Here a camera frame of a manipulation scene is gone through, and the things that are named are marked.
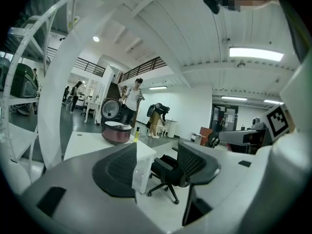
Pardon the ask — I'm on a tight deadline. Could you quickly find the white metal shelving rack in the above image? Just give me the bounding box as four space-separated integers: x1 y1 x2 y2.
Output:
0 0 82 182

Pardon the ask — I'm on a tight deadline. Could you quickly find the dark glass door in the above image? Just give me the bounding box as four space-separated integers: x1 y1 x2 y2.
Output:
211 103 239 133

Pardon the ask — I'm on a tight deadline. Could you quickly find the rectangular ceiling light panel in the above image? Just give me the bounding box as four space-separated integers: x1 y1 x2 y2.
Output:
229 46 285 62

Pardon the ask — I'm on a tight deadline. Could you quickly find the white waste bin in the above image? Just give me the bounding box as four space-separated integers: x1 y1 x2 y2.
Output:
167 119 179 139

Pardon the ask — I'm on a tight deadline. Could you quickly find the white pillar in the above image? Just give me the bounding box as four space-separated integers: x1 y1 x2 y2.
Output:
38 7 122 171

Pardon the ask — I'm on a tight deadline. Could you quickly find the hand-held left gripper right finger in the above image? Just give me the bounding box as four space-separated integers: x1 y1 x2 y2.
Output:
177 141 257 227

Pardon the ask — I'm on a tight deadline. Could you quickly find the white dressing table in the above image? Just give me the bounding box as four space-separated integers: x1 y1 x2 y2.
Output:
83 95 102 125

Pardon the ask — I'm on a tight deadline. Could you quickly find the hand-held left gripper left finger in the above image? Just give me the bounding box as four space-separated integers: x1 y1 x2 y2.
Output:
21 142 171 234

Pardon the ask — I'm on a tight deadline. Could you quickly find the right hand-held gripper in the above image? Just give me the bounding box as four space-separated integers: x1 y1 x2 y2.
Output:
217 104 293 154

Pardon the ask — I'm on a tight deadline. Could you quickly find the black appliance on shelf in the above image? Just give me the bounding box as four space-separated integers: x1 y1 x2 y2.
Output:
10 62 39 99

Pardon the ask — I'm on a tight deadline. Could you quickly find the black mesh office chair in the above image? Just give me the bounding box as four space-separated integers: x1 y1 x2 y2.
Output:
206 132 220 149

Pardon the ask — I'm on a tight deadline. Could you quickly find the black balcony railing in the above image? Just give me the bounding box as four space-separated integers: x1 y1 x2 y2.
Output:
118 56 169 83

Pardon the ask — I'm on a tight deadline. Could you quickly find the small white side table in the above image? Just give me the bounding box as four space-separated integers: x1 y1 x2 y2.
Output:
156 123 169 138

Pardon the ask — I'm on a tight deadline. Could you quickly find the maroon rice cooker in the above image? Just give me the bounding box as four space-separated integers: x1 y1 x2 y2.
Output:
100 97 134 146

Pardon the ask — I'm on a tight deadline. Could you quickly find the black head-mounted camera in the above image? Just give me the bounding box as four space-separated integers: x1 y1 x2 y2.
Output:
203 0 222 15

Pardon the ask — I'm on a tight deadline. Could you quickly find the dark staircase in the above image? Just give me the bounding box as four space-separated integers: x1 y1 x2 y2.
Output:
106 81 123 102

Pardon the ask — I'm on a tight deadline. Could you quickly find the brown wooden cabinet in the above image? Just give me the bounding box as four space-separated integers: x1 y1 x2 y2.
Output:
199 127 214 146

